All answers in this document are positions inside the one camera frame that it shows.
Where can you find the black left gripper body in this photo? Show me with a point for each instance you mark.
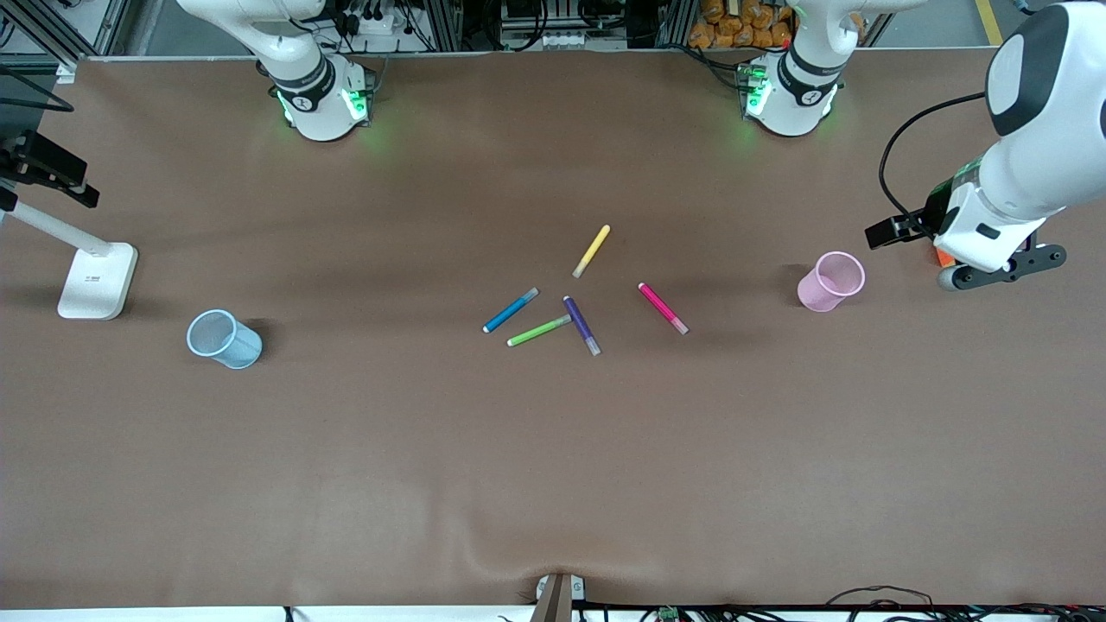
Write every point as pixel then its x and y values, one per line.
pixel 935 210

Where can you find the pink marker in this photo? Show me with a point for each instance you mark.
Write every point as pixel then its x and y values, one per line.
pixel 663 308

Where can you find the blue marker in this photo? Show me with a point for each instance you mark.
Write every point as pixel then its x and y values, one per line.
pixel 510 311

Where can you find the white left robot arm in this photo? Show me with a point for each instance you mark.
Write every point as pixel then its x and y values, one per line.
pixel 1037 164

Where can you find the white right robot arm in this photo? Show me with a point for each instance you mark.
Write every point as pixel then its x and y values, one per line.
pixel 320 112

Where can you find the colourful puzzle cube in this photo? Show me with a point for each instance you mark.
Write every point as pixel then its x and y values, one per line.
pixel 943 257

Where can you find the pink plastic cup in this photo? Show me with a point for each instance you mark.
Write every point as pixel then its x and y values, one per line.
pixel 828 285

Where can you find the white desk lamp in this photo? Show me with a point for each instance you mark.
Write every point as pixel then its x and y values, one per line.
pixel 95 281

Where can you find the blue plastic cup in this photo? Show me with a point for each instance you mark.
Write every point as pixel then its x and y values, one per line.
pixel 226 341

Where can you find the orange snack bag pile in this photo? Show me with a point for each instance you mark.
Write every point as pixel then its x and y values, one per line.
pixel 739 26

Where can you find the yellow marker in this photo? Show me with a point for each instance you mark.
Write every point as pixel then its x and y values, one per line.
pixel 592 250

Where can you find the purple marker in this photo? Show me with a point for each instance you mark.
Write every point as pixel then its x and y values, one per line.
pixel 581 326

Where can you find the white power strip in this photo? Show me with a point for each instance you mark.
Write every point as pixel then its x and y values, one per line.
pixel 380 23
pixel 563 40

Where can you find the green marker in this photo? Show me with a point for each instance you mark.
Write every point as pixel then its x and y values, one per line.
pixel 537 331

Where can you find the green terminal connector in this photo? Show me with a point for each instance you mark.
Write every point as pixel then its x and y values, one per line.
pixel 667 614

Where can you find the aluminium corner bracket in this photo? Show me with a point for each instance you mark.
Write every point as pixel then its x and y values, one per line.
pixel 66 72

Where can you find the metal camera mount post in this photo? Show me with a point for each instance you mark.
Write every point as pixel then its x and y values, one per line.
pixel 557 598

